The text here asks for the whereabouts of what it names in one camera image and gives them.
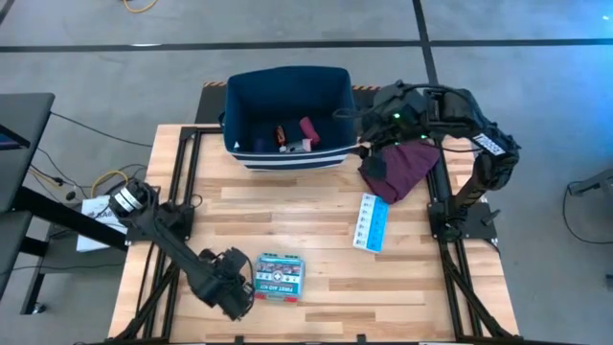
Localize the navy white striped fabric basket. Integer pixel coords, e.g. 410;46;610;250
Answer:
218;65;360;172

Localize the maroon bandage roll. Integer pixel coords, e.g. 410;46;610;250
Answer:
298;116;322;146

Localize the black floor cable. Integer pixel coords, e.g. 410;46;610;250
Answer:
50;112;154;149
562;184;613;245

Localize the black desk leg beam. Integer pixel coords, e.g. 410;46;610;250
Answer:
0;186;128;315

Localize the green first aid kit box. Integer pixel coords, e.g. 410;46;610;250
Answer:
252;252;307;304

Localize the yellow cable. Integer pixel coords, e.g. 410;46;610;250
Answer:
28;165;130;198
122;0;159;14

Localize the grey stand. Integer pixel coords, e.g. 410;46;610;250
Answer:
567;167;613;197

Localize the dark grey desk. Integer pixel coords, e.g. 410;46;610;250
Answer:
0;93;57;215

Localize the black left table frame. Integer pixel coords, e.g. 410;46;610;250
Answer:
112;125;226;342

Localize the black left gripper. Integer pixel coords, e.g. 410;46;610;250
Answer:
198;246;257;322

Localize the folded maroon cloth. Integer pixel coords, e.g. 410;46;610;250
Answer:
357;140;442;206

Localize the black right table frame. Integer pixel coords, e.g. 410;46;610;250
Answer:
425;136;521;342

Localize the white blue pill organizer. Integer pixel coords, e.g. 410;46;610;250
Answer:
352;192;390;254

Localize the white paper sheet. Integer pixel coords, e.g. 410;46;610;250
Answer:
76;195;129;253

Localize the black table frame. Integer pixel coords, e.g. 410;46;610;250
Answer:
425;136;521;342
112;125;226;342

